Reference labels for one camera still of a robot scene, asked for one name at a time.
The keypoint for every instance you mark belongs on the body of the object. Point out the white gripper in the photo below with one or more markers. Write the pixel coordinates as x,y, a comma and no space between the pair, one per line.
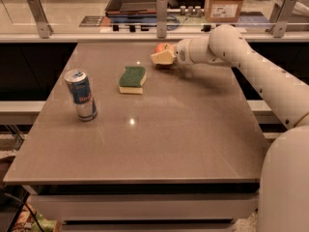
182,52

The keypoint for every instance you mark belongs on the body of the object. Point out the red yellow apple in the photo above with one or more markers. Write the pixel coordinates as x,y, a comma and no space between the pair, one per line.
163,46

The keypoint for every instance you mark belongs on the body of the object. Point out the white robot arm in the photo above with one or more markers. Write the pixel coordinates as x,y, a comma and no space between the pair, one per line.
284,188

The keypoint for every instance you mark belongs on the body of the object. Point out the green yellow sponge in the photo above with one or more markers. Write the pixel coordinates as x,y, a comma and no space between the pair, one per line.
132,80

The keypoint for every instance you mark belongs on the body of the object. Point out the grey open tray box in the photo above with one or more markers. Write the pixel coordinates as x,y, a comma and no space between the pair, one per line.
130,7

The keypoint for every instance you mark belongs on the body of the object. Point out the brown cardboard box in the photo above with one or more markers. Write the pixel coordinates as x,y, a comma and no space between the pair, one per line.
222,10

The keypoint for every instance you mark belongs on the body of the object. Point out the blue silver energy drink can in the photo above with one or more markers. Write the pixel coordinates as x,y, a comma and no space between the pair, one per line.
79,86

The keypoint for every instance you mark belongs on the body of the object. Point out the grey table drawer cabinet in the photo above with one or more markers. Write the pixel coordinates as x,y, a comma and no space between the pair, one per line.
211,212

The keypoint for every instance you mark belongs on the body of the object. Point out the glass railing panel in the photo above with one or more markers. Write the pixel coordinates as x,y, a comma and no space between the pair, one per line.
65,17

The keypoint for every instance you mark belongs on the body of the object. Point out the green snack bag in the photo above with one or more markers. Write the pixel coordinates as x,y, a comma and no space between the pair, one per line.
42,224

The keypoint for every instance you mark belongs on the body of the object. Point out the middle metal glass bracket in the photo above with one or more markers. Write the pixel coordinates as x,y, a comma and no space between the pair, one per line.
161,18

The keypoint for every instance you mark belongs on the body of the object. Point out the metal glass bracket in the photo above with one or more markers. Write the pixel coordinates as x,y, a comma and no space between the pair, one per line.
280,19
44,28
161,18

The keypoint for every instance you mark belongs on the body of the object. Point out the right metal glass bracket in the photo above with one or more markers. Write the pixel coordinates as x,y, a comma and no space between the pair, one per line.
280,19

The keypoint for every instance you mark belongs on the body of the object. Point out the left metal glass bracket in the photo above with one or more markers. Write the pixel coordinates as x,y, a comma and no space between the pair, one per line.
44,28

